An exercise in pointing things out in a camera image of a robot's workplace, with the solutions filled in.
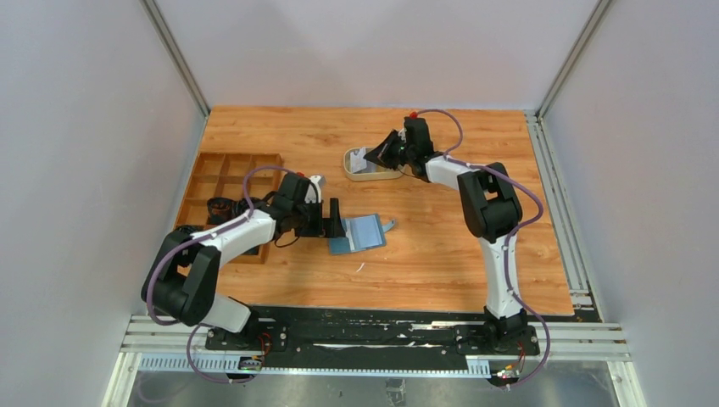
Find blue card holder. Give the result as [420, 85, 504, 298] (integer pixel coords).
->
[328, 214, 397, 255]

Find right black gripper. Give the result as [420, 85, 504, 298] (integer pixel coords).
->
[365, 129, 416, 171]

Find aluminium frame rail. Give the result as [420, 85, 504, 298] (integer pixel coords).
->
[523, 109, 604, 322]

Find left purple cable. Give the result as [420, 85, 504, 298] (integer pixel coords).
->
[144, 165, 307, 386]

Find beige oval tray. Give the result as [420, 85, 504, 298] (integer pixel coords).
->
[342, 147, 404, 182]

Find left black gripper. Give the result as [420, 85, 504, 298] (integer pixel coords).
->
[293, 198, 346, 238]

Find brown compartment organizer tray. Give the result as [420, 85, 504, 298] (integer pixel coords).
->
[174, 153, 284, 232]

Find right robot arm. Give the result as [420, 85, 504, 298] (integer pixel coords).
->
[364, 116, 527, 354]

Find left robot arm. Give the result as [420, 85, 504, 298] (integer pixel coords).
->
[141, 171, 345, 350]

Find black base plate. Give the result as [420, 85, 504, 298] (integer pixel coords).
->
[204, 306, 540, 371]

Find white credit card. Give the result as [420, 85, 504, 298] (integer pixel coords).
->
[349, 148, 369, 174]

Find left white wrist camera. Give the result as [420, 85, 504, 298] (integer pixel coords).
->
[305, 175, 326, 204]

